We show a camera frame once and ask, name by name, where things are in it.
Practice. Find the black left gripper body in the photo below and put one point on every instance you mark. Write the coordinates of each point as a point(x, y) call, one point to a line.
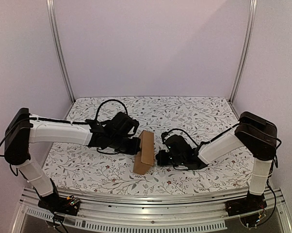
point(119, 145)

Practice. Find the floral patterned table mat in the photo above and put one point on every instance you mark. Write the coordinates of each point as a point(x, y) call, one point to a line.
point(197, 119)

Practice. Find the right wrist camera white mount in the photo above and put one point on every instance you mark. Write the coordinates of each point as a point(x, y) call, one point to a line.
point(164, 136)

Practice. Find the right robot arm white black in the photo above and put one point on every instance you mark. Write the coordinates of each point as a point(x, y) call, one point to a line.
point(257, 135)

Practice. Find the left aluminium frame post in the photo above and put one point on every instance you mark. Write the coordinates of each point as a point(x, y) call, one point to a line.
point(58, 49)

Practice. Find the right aluminium frame post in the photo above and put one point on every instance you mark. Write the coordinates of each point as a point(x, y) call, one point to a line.
point(246, 45)

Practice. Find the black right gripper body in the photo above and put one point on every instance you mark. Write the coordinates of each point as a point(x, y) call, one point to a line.
point(160, 158)

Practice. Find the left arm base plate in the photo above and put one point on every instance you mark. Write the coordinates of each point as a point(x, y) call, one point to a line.
point(56, 204)

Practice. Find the aluminium front rail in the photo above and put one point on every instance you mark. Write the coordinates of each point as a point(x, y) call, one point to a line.
point(190, 213)

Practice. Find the brown cardboard box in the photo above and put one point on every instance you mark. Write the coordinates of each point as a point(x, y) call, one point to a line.
point(144, 159)

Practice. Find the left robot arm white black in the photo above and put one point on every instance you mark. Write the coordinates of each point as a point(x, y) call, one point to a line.
point(26, 129)

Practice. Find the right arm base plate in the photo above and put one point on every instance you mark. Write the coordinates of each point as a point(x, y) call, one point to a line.
point(245, 208)

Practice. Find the aluminium frame post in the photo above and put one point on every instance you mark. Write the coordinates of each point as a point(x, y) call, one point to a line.
point(246, 45)
point(58, 49)

